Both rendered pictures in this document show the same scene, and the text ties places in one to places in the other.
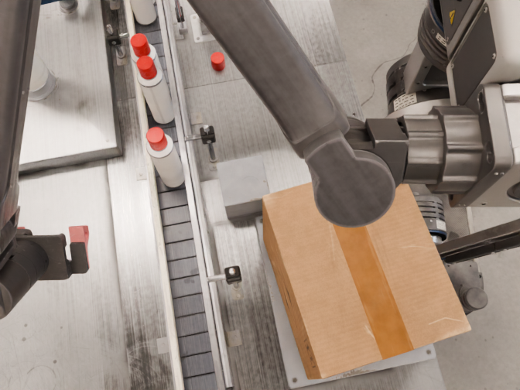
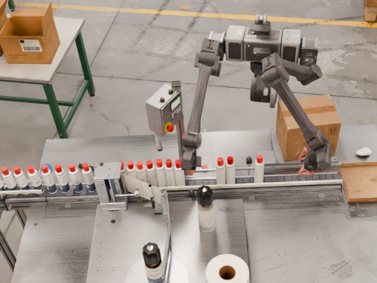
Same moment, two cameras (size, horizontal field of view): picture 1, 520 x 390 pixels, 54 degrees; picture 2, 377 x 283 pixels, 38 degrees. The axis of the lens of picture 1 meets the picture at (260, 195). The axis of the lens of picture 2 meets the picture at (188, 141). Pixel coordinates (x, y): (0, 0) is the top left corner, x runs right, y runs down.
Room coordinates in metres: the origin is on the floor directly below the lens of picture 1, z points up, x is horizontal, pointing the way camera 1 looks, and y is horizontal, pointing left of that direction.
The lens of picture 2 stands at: (0.36, 2.18, 3.26)
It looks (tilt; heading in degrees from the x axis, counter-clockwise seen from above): 46 degrees down; 283
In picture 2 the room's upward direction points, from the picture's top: 5 degrees counter-clockwise
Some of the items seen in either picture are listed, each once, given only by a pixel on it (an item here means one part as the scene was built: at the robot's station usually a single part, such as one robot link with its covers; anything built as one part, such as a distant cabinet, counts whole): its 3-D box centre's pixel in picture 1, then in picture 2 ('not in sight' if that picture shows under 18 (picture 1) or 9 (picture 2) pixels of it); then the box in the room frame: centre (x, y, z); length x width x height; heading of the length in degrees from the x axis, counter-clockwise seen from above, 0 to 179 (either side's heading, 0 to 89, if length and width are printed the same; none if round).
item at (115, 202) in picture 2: not in sight; (111, 185); (1.20, 0.41, 1.01); 0.14 x 0.13 x 0.26; 9
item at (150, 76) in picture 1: (155, 90); (230, 170); (0.58, 0.21, 0.98); 0.05 x 0.05 x 0.20
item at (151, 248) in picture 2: not in sight; (153, 264); (0.87, 0.87, 1.04); 0.09 x 0.09 x 0.29
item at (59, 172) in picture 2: not in sight; (61, 178); (1.50, 0.37, 0.98); 0.05 x 0.05 x 0.20
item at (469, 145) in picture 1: (439, 149); (308, 61); (0.21, -0.18, 1.45); 0.09 x 0.08 x 0.12; 178
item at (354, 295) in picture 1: (349, 275); (306, 128); (0.18, -0.16, 0.99); 0.30 x 0.24 x 0.27; 15
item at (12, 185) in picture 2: not in sight; (9, 181); (1.79, 0.42, 0.98); 0.05 x 0.05 x 0.20
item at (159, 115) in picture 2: not in sight; (165, 109); (0.92, 0.19, 1.38); 0.17 x 0.10 x 0.19; 64
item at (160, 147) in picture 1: (165, 158); (259, 169); (0.43, 0.19, 0.98); 0.05 x 0.05 x 0.20
